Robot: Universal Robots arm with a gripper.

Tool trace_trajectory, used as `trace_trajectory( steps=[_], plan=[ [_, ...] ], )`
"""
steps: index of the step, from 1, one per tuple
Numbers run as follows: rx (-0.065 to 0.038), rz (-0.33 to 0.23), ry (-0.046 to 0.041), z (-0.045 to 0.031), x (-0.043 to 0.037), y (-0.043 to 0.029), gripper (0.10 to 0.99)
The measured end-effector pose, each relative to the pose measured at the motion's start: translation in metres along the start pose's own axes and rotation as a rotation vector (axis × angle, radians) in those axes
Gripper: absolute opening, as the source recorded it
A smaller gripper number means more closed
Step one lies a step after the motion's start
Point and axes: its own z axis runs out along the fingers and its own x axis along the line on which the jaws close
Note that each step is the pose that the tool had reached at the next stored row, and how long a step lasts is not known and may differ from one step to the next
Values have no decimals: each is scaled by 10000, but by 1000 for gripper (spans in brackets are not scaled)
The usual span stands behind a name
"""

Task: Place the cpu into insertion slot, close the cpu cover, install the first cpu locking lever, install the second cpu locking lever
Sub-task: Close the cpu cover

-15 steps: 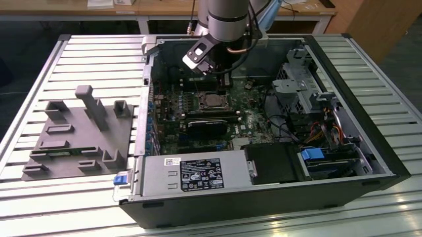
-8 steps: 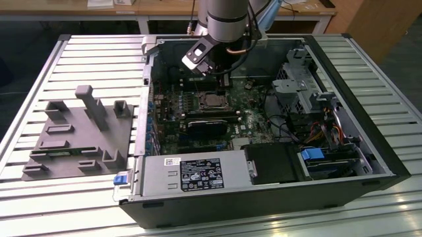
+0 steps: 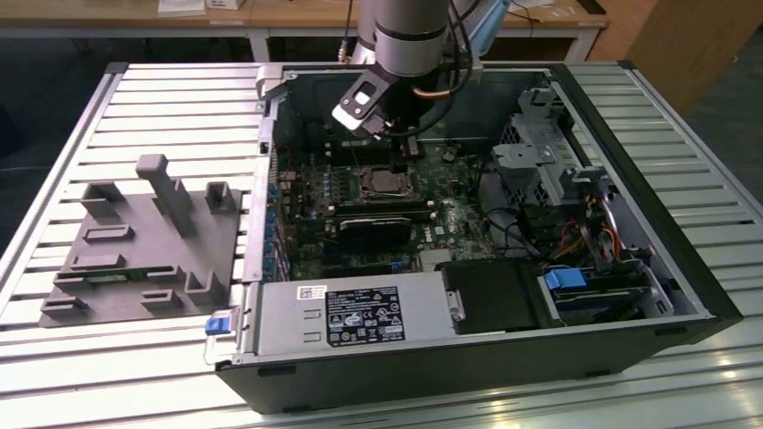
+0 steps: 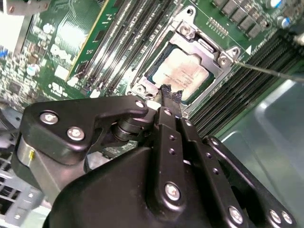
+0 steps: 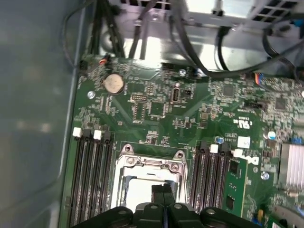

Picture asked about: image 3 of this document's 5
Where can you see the grey parts rack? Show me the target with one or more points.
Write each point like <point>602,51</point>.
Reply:
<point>149,268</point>

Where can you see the grey case latch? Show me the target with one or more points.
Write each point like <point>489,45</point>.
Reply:
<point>268,80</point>

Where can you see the silver power supply with label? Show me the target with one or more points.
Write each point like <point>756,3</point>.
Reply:
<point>286,313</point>

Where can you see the green motherboard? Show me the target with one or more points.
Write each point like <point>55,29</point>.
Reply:
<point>460,214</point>

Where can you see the black RAM slot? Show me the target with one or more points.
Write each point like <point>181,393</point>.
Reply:
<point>374,157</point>
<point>382,206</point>
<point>374,162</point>
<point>374,152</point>
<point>374,147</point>
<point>382,213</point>
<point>382,203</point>
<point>382,209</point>

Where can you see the blue disk carrier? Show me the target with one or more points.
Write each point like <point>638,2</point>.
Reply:
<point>566,279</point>

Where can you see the CPU socket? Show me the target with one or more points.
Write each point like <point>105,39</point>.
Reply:
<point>408,195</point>

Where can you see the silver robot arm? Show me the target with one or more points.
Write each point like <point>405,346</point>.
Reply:
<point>406,36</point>

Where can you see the silver chipset heatsink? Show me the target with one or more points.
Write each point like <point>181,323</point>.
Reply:
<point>436,255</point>

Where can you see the black PC case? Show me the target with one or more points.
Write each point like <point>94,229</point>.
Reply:
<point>418,380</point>

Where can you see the metal locking lever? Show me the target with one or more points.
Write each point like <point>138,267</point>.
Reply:
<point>357,158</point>

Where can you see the white box black print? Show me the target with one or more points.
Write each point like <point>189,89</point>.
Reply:
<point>224,3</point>

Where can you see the grey plastic fan shroud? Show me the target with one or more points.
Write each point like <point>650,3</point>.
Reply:
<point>494,192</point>

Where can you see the black graphics card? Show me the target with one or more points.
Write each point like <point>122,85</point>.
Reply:
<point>373,232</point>

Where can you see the blue case latch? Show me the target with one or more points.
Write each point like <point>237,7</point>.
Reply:
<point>217,325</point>

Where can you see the wooden desk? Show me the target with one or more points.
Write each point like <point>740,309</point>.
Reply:
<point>90,20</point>

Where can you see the wooden cabinet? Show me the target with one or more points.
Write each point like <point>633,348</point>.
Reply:
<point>686,44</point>

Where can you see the grey metal drive cage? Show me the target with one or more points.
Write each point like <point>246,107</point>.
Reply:
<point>525,156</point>

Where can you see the metal disk bay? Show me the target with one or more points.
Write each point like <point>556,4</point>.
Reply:
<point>656,290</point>

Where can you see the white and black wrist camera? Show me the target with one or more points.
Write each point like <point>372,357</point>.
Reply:
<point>361,100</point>

